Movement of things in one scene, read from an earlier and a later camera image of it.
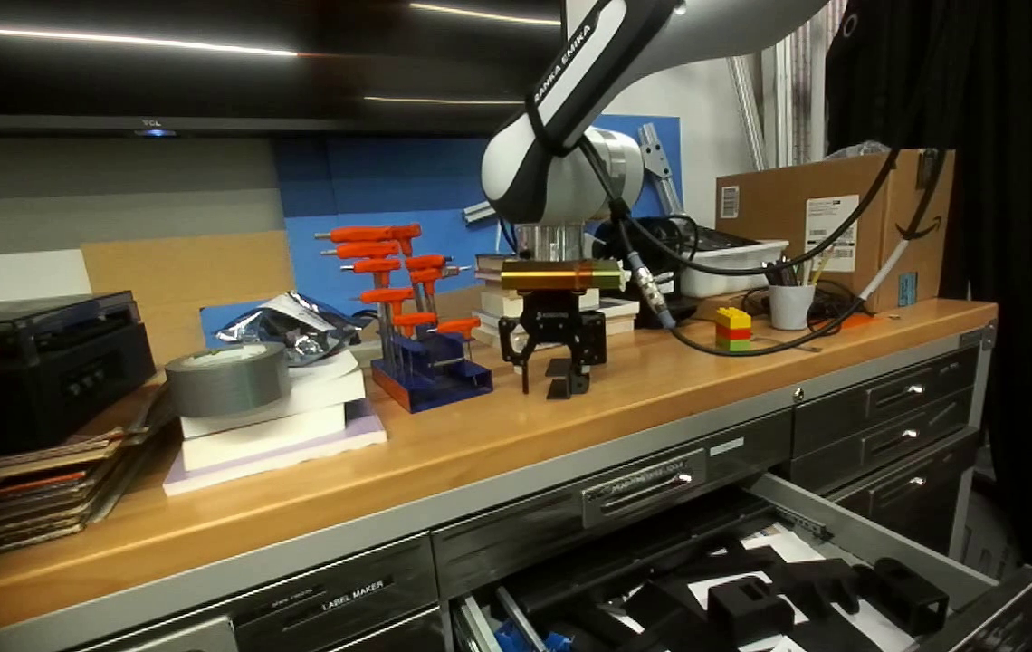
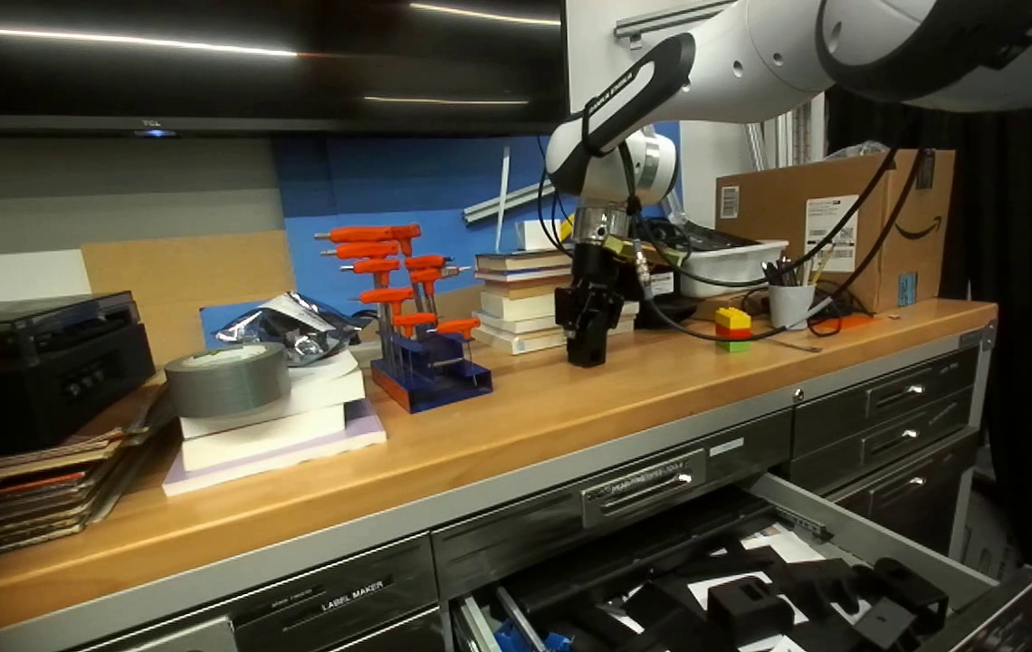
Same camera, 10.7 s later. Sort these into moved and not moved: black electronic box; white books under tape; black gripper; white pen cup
Moved: black gripper
Not moved: white pen cup; black electronic box; white books under tape
